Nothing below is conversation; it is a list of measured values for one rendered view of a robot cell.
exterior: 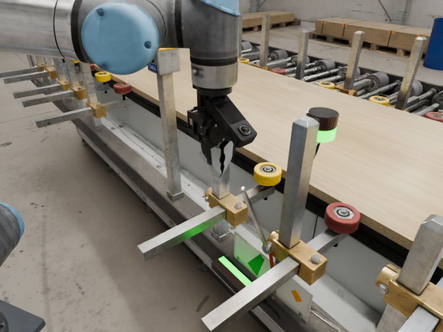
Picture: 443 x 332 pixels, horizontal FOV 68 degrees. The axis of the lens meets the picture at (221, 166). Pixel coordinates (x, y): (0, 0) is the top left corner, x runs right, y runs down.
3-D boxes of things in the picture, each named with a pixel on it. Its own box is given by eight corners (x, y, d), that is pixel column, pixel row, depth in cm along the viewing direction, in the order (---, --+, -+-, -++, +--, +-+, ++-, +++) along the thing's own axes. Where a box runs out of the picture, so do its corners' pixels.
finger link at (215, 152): (206, 168, 78) (206, 133, 73) (222, 179, 74) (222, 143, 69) (196, 172, 76) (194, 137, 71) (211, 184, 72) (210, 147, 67)
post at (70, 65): (80, 118, 183) (57, 26, 157) (78, 116, 185) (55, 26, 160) (86, 117, 184) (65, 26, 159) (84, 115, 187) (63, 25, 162)
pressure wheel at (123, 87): (120, 102, 171) (117, 81, 165) (135, 103, 170) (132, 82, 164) (114, 108, 164) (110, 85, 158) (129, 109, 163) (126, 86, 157)
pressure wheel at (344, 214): (339, 262, 79) (349, 226, 73) (312, 243, 84) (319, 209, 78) (357, 247, 83) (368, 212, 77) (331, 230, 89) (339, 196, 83)
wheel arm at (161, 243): (145, 265, 76) (143, 252, 74) (138, 256, 79) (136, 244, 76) (274, 195, 100) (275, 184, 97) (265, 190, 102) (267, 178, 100)
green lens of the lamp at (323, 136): (322, 145, 61) (324, 134, 59) (296, 134, 65) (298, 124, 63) (341, 136, 64) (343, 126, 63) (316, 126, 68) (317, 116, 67)
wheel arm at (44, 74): (6, 85, 193) (3, 78, 191) (4, 83, 195) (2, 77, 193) (80, 72, 216) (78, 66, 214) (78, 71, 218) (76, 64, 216)
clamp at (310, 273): (310, 286, 70) (313, 271, 68) (265, 250, 79) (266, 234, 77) (325, 273, 73) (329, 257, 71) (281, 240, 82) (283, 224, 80)
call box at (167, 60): (159, 78, 90) (156, 49, 86) (147, 72, 95) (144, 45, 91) (180, 74, 94) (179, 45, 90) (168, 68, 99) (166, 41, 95)
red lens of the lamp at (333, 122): (324, 133, 59) (326, 122, 58) (298, 122, 63) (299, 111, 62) (343, 124, 62) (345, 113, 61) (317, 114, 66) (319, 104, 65)
